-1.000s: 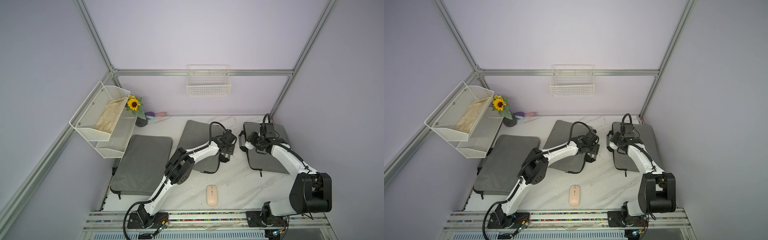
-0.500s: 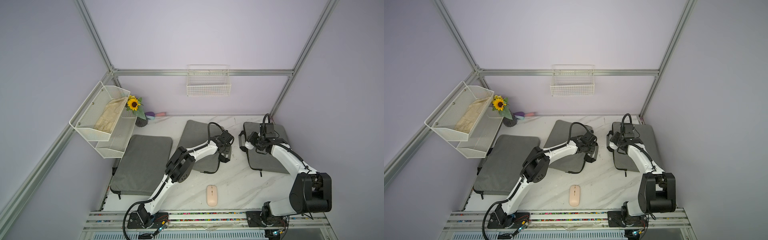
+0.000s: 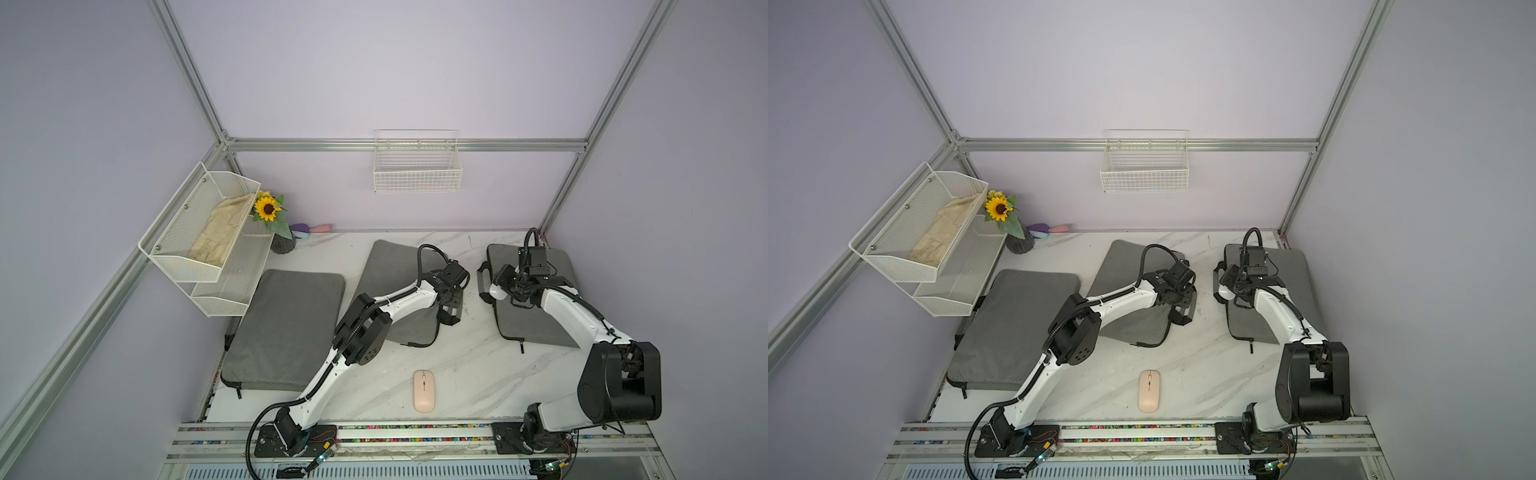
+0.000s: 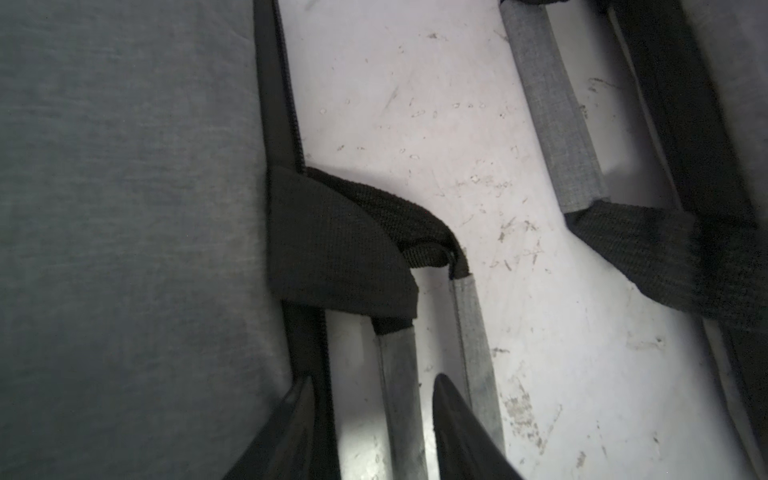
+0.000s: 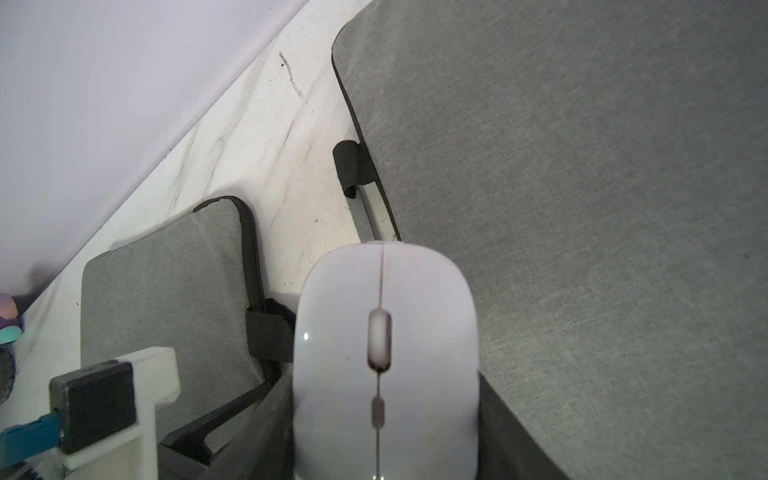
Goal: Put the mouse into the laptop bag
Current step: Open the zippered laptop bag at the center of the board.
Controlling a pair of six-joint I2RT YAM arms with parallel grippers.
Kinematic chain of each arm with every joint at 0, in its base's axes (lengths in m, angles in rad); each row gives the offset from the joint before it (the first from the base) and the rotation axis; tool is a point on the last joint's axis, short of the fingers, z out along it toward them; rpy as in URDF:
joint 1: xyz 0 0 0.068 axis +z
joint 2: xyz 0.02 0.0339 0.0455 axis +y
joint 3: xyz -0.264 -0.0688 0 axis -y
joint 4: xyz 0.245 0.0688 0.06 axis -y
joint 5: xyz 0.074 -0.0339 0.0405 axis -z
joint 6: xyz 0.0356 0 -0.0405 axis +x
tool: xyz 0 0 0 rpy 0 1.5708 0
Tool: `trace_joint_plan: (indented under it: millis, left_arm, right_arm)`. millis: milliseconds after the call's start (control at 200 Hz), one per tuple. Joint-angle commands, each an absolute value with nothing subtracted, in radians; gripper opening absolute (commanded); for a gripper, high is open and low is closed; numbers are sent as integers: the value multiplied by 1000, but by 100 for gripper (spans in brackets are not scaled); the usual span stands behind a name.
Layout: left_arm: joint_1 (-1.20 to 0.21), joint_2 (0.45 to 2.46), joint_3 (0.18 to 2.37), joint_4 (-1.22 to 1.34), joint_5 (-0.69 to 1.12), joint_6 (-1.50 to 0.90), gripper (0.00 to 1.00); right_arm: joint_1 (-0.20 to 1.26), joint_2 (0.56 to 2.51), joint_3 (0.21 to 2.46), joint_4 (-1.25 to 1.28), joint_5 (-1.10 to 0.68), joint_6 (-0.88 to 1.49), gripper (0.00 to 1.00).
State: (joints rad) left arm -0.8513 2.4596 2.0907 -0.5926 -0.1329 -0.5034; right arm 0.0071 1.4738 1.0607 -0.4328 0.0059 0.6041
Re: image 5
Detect white computer mouse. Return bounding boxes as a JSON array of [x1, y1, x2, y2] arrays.
[[292, 242, 480, 479]]

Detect pastel toy mushrooms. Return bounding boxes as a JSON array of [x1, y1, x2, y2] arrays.
[[0, 293, 23, 345]]

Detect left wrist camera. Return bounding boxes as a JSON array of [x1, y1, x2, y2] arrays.
[[1, 347, 181, 479]]

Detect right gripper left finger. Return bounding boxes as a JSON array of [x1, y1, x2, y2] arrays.
[[200, 373, 294, 480]]

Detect grey laptop bag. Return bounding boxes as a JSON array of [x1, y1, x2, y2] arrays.
[[80, 195, 296, 445], [332, 1, 767, 479]]

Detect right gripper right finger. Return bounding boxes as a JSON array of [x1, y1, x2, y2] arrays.
[[477, 374, 568, 480]]

